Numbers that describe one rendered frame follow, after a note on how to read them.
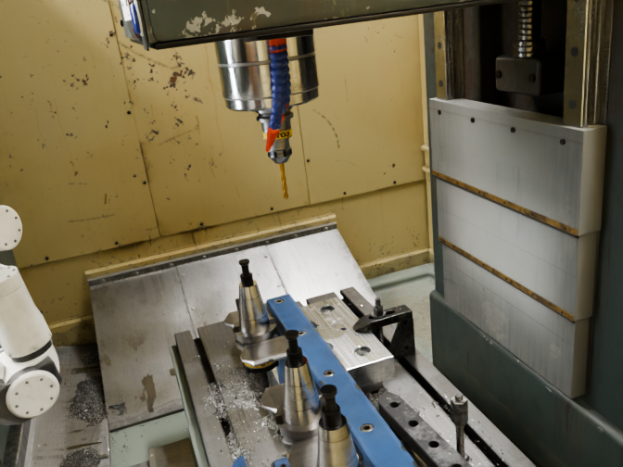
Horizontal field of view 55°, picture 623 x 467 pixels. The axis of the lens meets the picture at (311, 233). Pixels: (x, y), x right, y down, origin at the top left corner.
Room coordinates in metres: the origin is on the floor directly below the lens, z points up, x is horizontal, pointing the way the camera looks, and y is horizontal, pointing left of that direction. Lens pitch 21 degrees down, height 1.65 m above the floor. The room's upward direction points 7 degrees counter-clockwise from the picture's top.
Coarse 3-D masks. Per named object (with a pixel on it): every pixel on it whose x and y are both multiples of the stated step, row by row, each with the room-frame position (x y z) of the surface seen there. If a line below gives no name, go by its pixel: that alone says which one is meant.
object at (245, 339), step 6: (270, 318) 0.78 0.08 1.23; (270, 324) 0.76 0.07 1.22; (234, 330) 0.77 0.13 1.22; (264, 330) 0.75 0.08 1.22; (270, 330) 0.74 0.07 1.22; (276, 330) 0.76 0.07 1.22; (240, 336) 0.74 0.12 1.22; (246, 336) 0.73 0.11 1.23; (252, 336) 0.73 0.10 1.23; (258, 336) 0.73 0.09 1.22; (264, 336) 0.74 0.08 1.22; (270, 336) 0.74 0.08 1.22; (276, 336) 0.76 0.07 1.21; (240, 342) 0.75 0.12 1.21; (246, 342) 0.73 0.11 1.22; (252, 342) 0.73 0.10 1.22; (258, 342) 0.73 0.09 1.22; (240, 348) 0.74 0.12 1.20
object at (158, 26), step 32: (160, 0) 0.64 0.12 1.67; (192, 0) 0.65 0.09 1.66; (224, 0) 0.66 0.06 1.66; (256, 0) 0.67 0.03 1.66; (288, 0) 0.68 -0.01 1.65; (320, 0) 0.69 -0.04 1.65; (352, 0) 0.70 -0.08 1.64; (384, 0) 0.71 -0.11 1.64; (416, 0) 0.73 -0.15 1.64; (448, 0) 0.74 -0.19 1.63; (480, 0) 0.76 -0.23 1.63; (512, 0) 0.77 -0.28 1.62; (128, 32) 0.96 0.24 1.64; (160, 32) 0.64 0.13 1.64; (192, 32) 0.65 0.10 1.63; (224, 32) 0.67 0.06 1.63; (256, 32) 0.68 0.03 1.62
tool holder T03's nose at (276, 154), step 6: (288, 138) 1.01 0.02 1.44; (276, 144) 0.99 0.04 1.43; (282, 144) 0.99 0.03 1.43; (288, 144) 1.00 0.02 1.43; (276, 150) 0.99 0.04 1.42; (282, 150) 0.99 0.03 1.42; (288, 150) 1.00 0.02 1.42; (270, 156) 1.00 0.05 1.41; (276, 156) 0.99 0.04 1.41; (282, 156) 0.99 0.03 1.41; (288, 156) 1.00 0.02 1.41; (276, 162) 1.00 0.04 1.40; (282, 162) 1.00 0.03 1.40
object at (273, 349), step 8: (280, 336) 0.74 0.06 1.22; (256, 344) 0.73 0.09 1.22; (264, 344) 0.72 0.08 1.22; (272, 344) 0.72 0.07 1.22; (280, 344) 0.72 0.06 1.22; (248, 352) 0.71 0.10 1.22; (256, 352) 0.71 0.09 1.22; (264, 352) 0.70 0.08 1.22; (272, 352) 0.70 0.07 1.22; (280, 352) 0.70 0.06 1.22; (248, 360) 0.69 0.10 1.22; (256, 360) 0.68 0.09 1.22; (264, 360) 0.68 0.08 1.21; (272, 360) 0.69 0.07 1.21
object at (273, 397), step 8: (280, 384) 0.63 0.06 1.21; (264, 392) 0.61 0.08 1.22; (272, 392) 0.61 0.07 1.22; (280, 392) 0.61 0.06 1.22; (320, 392) 0.60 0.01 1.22; (264, 400) 0.60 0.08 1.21; (272, 400) 0.59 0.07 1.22; (280, 400) 0.59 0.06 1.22; (264, 408) 0.59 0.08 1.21; (272, 408) 0.58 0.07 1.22
